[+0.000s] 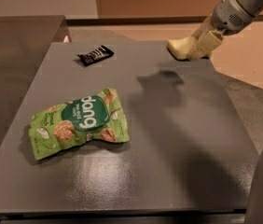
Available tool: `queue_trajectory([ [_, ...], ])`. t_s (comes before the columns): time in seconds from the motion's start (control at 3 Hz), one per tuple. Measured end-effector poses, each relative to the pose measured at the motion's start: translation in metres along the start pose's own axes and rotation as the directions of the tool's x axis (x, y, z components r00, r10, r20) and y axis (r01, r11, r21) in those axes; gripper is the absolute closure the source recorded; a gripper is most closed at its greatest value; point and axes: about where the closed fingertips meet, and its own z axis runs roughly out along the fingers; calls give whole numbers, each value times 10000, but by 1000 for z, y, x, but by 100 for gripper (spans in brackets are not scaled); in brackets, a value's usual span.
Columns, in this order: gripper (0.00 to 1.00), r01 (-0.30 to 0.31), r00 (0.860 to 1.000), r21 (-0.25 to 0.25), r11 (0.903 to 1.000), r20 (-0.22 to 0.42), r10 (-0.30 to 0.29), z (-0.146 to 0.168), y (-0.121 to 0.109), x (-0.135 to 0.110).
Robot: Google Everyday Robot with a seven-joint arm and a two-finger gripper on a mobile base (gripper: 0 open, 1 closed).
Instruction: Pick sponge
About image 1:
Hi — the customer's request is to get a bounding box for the yellow sponge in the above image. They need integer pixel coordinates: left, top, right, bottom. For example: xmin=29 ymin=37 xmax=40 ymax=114
xmin=167 ymin=36 xmax=212 ymax=61

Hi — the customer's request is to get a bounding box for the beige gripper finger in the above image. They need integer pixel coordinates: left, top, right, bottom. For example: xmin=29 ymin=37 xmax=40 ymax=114
xmin=192 ymin=15 xmax=214 ymax=38
xmin=187 ymin=31 xmax=223 ymax=61

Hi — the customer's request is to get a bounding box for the green dang chips bag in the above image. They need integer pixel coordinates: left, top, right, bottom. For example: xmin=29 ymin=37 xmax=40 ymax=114
xmin=29 ymin=88 xmax=130 ymax=161

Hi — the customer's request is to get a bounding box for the black candy bar wrapper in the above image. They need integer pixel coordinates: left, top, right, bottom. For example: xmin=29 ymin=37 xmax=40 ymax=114
xmin=77 ymin=45 xmax=114 ymax=66

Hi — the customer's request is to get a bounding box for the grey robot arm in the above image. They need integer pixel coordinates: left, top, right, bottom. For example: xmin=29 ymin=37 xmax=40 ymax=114
xmin=187 ymin=0 xmax=263 ymax=224

